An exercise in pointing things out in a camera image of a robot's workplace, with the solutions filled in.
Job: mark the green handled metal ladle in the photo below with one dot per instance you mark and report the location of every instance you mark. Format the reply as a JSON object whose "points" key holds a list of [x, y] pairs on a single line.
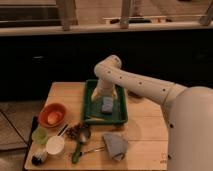
{"points": [[82, 138]]}

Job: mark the grey folded cloth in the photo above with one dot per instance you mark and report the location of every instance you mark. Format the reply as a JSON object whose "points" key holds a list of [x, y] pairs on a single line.
{"points": [[116, 146]]}

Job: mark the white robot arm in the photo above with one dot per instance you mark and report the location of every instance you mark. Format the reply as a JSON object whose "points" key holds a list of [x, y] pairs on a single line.
{"points": [[187, 111]]}

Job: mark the orange bowl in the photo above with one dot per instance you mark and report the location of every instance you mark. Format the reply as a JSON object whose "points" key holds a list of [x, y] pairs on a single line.
{"points": [[42, 118]]}

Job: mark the yellow stick in tray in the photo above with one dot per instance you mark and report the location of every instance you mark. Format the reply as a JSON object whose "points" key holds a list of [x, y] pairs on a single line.
{"points": [[95, 118]]}

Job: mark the green plastic cup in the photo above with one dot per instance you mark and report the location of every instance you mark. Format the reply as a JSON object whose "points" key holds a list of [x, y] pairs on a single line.
{"points": [[40, 135]]}

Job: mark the metal spoon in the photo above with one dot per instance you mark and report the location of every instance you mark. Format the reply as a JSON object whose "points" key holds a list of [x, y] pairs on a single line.
{"points": [[89, 151]]}

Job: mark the blue sponge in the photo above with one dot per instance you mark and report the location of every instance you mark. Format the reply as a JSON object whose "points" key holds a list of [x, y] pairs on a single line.
{"points": [[107, 105]]}

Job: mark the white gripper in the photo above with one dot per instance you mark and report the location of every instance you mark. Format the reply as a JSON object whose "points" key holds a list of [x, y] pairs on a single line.
{"points": [[104, 88]]}

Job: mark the orange fruit in bowl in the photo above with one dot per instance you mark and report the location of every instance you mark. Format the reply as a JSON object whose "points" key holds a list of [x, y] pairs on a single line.
{"points": [[54, 117]]}

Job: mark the dark brown bowl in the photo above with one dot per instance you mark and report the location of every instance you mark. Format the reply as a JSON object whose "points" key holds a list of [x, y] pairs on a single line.
{"points": [[132, 94]]}

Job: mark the white cup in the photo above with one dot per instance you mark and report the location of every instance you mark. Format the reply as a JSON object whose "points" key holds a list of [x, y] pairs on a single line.
{"points": [[55, 146]]}

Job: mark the green plastic tray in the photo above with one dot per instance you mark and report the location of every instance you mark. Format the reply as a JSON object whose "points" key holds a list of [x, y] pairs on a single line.
{"points": [[119, 114]]}

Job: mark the black stick utensil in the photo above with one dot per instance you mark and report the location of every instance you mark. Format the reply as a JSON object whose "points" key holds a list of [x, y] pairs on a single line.
{"points": [[62, 130]]}

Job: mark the brown pine cone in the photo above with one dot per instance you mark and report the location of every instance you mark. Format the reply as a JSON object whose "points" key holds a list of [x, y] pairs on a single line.
{"points": [[72, 132]]}

